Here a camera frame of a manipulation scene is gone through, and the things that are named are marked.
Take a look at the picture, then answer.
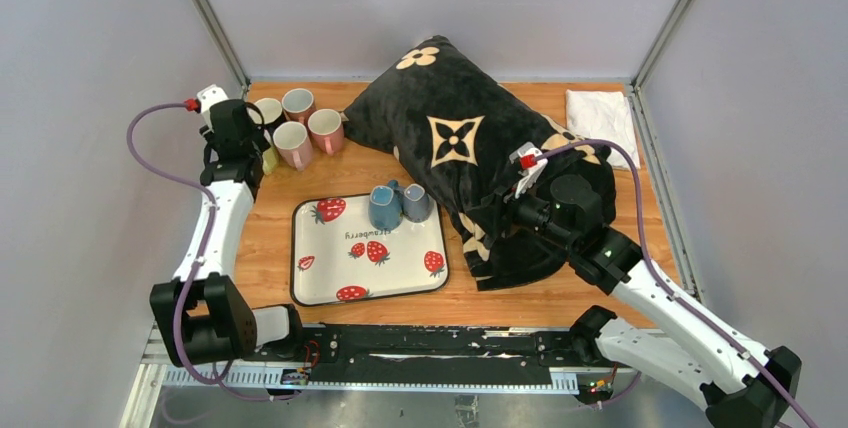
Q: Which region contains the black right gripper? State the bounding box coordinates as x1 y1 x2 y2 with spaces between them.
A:
465 174 577 252

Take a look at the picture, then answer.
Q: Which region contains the green octagonal mug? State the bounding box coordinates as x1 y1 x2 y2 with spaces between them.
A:
262 129 280 175

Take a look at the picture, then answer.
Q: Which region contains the black mug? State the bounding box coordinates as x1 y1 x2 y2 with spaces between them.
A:
248 98 287 134

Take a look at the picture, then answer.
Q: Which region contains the pink octagonal mug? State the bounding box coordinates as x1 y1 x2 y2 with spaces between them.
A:
272 121 314 171

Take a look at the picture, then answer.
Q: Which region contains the brown pink mug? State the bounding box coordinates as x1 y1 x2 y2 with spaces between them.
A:
281 88 316 125

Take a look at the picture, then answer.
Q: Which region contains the pink round mug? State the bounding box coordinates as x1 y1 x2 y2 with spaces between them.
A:
307 109 345 156

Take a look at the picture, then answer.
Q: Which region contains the white strawberry tray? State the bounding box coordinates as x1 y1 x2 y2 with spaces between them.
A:
290 194 449 307

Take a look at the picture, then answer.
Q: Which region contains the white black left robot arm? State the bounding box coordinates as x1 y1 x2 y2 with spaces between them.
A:
149 94 307 367

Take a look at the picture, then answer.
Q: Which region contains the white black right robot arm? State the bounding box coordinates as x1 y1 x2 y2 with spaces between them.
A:
475 175 801 427

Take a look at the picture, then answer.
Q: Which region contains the grey blue dotted mug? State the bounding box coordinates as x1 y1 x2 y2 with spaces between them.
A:
401 183 433 223

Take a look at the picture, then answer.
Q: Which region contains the black floral plush blanket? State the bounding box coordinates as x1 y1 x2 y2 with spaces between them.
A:
342 36 616 291

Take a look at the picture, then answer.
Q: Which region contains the white folded cloth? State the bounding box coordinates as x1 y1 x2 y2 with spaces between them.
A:
566 90 641 169

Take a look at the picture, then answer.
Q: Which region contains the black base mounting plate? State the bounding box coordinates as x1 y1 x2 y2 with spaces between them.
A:
226 324 641 405

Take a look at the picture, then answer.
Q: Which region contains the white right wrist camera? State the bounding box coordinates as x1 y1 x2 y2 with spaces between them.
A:
509 142 548 199

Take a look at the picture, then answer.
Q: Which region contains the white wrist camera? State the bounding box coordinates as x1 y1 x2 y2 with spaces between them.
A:
196 84 230 130
509 142 548 199

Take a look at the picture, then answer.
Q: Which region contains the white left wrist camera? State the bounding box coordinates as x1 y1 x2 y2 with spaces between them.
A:
196 84 230 130

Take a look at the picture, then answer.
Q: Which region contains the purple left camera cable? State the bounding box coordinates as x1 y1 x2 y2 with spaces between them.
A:
125 98 306 403

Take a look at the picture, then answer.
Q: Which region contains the purple camera cable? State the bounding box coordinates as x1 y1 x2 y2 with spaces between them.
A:
519 139 823 428
125 98 306 403

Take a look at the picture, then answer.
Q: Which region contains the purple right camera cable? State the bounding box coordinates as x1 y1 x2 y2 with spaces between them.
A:
519 139 823 428

